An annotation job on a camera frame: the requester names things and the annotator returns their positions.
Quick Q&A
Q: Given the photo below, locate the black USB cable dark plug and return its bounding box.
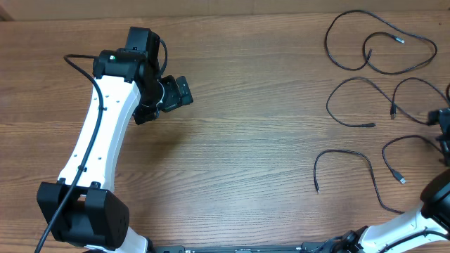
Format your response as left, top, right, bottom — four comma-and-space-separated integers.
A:
326, 77, 449, 128

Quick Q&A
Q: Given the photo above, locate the thin black cable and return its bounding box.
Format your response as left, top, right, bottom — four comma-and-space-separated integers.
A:
323, 9, 439, 76

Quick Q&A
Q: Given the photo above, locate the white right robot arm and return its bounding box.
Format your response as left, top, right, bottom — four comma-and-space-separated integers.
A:
320, 170, 449, 253

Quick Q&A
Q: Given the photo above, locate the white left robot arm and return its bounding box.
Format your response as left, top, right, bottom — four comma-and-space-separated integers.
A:
37, 27, 193, 252

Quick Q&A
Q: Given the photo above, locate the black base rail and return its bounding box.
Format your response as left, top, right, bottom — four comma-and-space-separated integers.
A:
87, 241, 338, 253

